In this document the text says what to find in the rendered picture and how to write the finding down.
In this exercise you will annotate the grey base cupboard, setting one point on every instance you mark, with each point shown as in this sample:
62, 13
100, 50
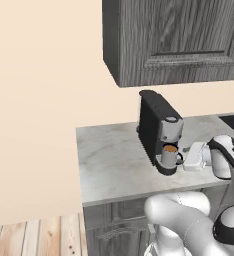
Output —
119, 226

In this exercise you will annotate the grey wood wall cupboard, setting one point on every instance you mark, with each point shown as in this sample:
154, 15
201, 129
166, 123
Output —
175, 41

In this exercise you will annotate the grey mug of coffee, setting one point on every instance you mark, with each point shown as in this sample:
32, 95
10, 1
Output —
170, 156

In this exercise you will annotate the black and grey coffee machine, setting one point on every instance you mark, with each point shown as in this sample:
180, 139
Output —
154, 128

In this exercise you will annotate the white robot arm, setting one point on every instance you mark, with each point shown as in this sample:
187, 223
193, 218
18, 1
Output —
192, 216

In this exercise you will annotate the grey wall cupboard door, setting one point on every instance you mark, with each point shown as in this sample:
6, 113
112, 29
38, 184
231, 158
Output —
185, 36

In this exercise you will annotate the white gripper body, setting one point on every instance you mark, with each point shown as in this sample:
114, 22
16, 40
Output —
194, 157

